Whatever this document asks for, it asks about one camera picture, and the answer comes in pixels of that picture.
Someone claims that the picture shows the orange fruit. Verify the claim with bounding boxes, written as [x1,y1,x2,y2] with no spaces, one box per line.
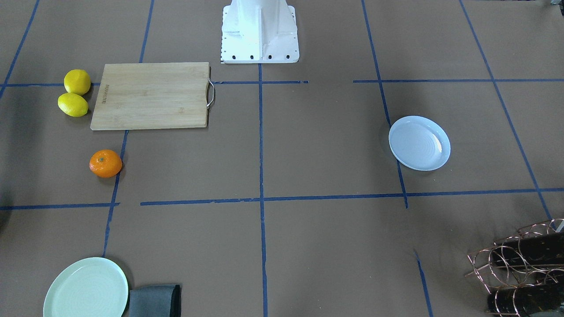
[89,150,123,178]

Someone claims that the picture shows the copper wire bottle rack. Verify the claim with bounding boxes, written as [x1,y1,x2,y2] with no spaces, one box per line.
[467,218,564,317]

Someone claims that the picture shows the yellow lemon near board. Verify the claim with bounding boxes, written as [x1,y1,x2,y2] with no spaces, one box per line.
[63,70,91,96]

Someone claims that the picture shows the light green plate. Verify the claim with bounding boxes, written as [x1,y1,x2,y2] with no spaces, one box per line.
[43,257,129,317]

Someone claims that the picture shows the grey folded cloth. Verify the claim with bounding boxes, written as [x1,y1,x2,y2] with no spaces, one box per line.
[129,284,182,317]

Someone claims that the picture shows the bamboo cutting board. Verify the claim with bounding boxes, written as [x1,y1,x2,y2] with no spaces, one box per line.
[90,62,215,131]

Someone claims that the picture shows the light blue plate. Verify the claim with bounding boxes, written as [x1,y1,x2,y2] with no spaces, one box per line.
[388,116,451,171]

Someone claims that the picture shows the dark wine bottle rear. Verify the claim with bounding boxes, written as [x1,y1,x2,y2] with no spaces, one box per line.
[491,232,564,269]

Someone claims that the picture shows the dark wine bottle front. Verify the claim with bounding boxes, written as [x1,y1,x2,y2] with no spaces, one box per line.
[487,283,564,317]

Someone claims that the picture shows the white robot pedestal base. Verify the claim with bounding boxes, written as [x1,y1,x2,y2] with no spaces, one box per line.
[220,0,300,64]

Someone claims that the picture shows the yellow lemon outer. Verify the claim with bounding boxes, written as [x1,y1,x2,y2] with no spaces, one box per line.
[58,92,89,117]

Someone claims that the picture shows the dark wine bottle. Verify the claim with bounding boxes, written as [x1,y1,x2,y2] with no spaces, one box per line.
[487,283,564,317]
[491,232,564,269]

